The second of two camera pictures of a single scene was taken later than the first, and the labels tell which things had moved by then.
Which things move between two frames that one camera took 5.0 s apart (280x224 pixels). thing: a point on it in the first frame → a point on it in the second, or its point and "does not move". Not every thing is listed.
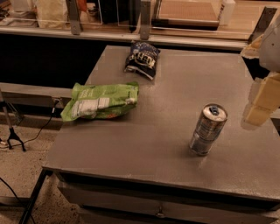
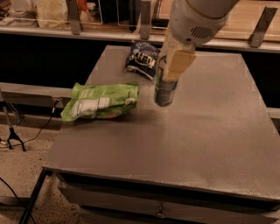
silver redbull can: x=211 y=121 → x=164 y=90
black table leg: x=45 y=172 does not move
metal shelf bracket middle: x=144 y=19 does not move
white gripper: x=271 y=49 → x=194 y=24
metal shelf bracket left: x=74 y=23 does not move
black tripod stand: x=11 y=135 does not move
